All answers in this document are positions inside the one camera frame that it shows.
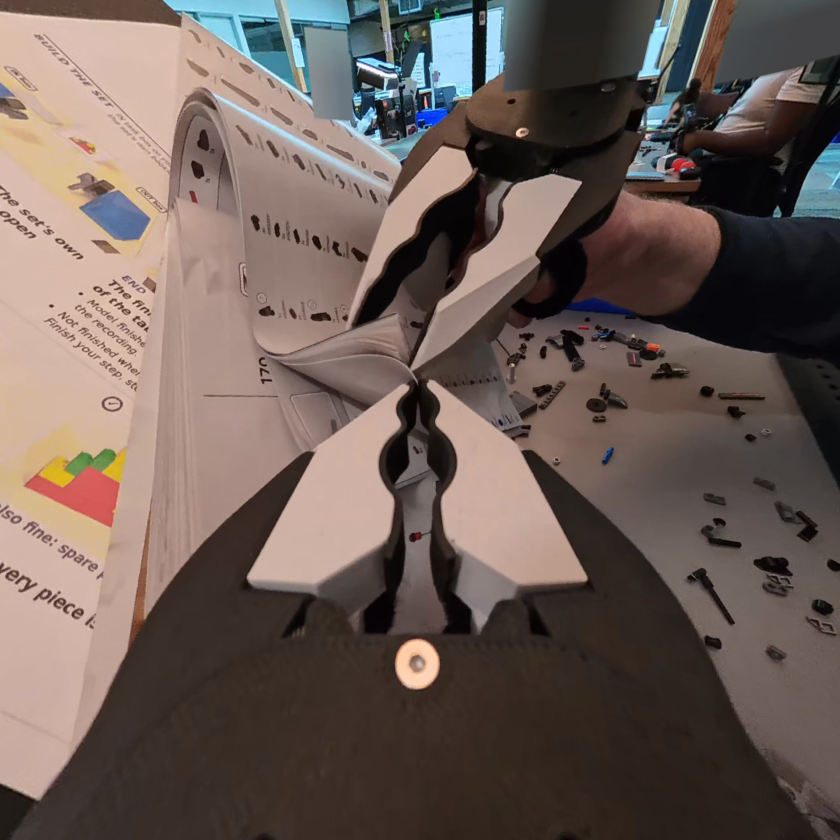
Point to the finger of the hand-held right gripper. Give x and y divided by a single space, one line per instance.
413 203
518 236

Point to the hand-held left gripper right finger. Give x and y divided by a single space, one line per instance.
512 525

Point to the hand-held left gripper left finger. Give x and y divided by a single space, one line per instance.
321 518

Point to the thick lego instruction booklet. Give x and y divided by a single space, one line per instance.
197 426

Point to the person's right forearm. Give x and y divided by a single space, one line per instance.
774 282

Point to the scattered loose lego pieces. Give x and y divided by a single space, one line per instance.
656 407

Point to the person's right hand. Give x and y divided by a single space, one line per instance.
643 256

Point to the black stand pole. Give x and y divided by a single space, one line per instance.
480 46

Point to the wooden table with red items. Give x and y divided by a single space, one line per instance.
663 184

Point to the whiteboard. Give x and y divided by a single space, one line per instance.
451 52

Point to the large printed task sheet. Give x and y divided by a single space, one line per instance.
52 328

